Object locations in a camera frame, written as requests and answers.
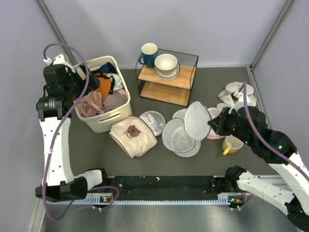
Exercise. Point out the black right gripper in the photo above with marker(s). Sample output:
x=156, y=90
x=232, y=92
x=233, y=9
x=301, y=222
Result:
x=217, y=123

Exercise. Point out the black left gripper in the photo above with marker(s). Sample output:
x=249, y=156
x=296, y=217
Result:
x=83, y=82

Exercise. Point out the orange bra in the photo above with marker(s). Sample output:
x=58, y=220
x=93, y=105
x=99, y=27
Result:
x=107, y=84

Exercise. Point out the pink bra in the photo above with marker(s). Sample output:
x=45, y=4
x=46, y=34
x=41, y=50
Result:
x=92, y=105

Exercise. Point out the blue zipper white mesh bag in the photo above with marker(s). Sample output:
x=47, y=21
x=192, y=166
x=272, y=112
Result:
x=183, y=136

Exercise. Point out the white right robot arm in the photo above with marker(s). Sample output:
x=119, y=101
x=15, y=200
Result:
x=280, y=153

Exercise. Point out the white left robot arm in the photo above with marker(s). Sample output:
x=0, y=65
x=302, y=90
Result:
x=59, y=184

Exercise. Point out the pink trimmed mesh laundry bag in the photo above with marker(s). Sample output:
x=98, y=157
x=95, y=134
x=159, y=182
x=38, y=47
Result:
x=214, y=111

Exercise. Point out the beige trimmed cream mesh bag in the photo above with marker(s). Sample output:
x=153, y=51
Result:
x=226, y=95

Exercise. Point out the cream plastic laundry basket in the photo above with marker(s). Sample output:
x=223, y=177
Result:
x=103, y=122

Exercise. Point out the bear print cream bag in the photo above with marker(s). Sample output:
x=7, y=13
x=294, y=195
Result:
x=133, y=136

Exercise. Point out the pile of clothes in basket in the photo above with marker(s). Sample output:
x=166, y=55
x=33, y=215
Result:
x=118, y=97

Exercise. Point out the yellow ceramic mug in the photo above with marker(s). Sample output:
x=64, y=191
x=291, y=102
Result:
x=231, y=145

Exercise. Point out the silver round insulated pad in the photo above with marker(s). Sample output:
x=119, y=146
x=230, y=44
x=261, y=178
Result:
x=155, y=121

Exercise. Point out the blue ceramic mug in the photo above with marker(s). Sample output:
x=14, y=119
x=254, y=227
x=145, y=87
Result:
x=149, y=52

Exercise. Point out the white scalloped plate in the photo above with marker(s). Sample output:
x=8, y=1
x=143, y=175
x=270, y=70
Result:
x=169, y=75

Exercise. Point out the cream ceramic bowl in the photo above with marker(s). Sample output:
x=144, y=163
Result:
x=166, y=62

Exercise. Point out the black wire wooden shelf rack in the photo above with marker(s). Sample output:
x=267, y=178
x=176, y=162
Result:
x=166, y=83

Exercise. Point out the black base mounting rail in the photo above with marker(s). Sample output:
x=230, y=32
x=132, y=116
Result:
x=170, y=188

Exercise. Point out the grey slotted cable duct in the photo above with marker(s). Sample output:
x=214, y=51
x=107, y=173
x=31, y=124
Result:
x=103, y=200

